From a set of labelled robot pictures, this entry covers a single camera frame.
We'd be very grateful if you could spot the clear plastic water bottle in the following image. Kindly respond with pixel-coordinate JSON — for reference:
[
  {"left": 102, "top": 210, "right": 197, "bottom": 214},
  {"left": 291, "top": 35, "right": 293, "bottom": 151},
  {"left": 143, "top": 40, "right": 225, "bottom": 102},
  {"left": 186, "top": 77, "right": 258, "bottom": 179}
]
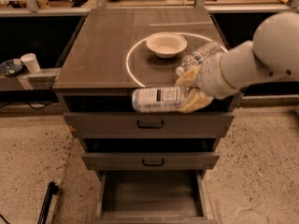
[{"left": 176, "top": 41, "right": 222, "bottom": 76}]

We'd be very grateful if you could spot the bottom grey drawer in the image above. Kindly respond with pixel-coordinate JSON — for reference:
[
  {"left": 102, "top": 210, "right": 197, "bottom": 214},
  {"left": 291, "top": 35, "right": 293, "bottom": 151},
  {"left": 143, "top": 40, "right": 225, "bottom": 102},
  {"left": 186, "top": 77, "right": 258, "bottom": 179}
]
[{"left": 90, "top": 171, "right": 219, "bottom": 224}]

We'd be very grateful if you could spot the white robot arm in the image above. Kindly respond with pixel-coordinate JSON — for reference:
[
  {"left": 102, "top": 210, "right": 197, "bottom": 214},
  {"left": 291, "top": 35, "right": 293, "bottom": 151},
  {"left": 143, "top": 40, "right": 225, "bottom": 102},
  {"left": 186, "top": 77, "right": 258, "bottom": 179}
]
[{"left": 175, "top": 12, "right": 299, "bottom": 113}]

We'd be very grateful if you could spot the middle grey drawer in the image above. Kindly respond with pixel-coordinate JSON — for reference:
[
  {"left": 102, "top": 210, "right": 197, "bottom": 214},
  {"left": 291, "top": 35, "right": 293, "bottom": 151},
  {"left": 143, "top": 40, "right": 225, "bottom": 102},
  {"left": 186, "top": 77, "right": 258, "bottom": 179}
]
[{"left": 82, "top": 152, "right": 219, "bottom": 171}]

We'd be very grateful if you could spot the grey drawer cabinet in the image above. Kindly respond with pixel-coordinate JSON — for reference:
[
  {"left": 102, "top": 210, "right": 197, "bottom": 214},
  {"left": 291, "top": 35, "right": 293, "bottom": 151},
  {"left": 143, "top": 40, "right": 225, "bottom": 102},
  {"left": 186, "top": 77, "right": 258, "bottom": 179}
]
[{"left": 51, "top": 7, "right": 248, "bottom": 224}]

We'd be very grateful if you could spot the dark round dish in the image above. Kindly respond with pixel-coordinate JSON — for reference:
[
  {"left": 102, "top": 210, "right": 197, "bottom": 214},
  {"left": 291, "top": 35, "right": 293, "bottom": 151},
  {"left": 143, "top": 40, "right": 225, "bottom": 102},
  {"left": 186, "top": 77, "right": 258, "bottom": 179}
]
[{"left": 0, "top": 59, "right": 24, "bottom": 77}]

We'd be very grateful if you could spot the white paper cup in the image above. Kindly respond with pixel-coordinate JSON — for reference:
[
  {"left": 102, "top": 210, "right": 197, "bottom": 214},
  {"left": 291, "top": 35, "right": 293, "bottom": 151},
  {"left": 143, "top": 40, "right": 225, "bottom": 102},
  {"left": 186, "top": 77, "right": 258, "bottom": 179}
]
[{"left": 21, "top": 53, "right": 40, "bottom": 74}]

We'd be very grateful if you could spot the metal side rail left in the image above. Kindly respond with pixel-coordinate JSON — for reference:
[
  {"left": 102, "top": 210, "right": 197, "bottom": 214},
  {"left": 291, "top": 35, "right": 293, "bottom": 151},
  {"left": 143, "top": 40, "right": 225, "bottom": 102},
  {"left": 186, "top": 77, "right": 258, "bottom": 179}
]
[{"left": 0, "top": 68, "right": 60, "bottom": 91}]

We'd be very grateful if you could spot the black bar on floor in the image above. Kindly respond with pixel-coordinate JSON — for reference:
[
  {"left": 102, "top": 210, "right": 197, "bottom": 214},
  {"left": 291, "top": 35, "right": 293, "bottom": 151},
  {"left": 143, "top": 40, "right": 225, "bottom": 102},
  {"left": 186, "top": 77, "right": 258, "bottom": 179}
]
[{"left": 37, "top": 181, "right": 60, "bottom": 224}]

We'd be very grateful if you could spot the grey drawer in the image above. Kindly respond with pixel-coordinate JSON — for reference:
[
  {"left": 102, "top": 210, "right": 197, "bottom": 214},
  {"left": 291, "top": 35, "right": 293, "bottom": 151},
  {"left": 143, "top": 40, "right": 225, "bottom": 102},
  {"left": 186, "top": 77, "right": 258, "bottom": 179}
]
[
  {"left": 90, "top": 171, "right": 219, "bottom": 224},
  {"left": 82, "top": 152, "right": 219, "bottom": 171},
  {"left": 64, "top": 112, "right": 234, "bottom": 138}
]

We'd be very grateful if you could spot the top grey drawer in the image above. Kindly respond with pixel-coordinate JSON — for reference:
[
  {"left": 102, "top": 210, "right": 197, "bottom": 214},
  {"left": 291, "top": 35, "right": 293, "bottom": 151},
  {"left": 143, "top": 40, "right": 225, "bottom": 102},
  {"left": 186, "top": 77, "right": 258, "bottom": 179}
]
[{"left": 64, "top": 112, "right": 234, "bottom": 138}]

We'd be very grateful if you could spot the black cable on floor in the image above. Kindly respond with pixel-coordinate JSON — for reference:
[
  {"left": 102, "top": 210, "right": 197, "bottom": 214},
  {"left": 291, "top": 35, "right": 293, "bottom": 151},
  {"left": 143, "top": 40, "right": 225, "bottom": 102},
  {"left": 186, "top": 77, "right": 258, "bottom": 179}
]
[{"left": 0, "top": 99, "right": 59, "bottom": 111}]

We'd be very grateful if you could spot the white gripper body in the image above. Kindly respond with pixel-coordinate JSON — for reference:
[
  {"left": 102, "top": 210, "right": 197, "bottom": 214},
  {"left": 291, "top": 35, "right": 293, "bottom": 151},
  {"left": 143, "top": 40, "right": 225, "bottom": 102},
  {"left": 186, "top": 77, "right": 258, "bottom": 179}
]
[{"left": 196, "top": 51, "right": 241, "bottom": 101}]

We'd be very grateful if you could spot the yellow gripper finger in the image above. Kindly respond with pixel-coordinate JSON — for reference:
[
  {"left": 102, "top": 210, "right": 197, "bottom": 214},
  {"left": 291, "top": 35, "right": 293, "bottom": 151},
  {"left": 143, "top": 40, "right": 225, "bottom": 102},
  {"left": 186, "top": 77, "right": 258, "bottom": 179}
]
[
  {"left": 175, "top": 65, "right": 201, "bottom": 87},
  {"left": 178, "top": 88, "right": 213, "bottom": 113}
]

